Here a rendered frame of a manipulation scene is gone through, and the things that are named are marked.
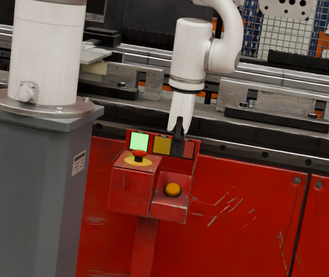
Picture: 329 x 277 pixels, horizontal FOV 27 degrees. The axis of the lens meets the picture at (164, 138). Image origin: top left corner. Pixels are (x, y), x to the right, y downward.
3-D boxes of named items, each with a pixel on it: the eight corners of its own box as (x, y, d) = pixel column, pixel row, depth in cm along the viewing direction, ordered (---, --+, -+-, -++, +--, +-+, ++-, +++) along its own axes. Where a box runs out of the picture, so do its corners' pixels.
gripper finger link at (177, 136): (180, 104, 163) (180, 114, 168) (174, 133, 160) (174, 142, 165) (185, 104, 162) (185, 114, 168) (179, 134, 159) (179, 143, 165)
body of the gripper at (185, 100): (173, 76, 168) (167, 120, 172) (167, 86, 159) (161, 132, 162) (204, 81, 168) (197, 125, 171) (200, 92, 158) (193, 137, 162)
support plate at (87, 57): (23, 54, 184) (24, 50, 184) (54, 45, 210) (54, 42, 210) (88, 64, 182) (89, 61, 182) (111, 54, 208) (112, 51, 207)
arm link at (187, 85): (172, 68, 167) (171, 80, 168) (167, 76, 159) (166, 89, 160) (206, 73, 167) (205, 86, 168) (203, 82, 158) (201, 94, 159)
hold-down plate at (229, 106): (223, 116, 199) (225, 106, 199) (224, 112, 205) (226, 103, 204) (328, 133, 196) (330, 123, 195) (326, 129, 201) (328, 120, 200)
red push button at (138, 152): (128, 164, 174) (130, 150, 173) (131, 160, 178) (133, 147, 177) (144, 167, 174) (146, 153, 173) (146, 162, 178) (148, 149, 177)
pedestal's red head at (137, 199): (106, 210, 172) (115, 142, 168) (118, 192, 188) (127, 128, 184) (185, 225, 171) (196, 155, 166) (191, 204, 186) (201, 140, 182)
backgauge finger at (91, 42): (65, 46, 215) (66, 31, 213) (87, 40, 240) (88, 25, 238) (102, 53, 213) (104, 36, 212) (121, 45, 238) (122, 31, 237)
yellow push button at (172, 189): (163, 197, 177) (164, 192, 175) (166, 186, 179) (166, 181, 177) (178, 200, 176) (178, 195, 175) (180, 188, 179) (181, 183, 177)
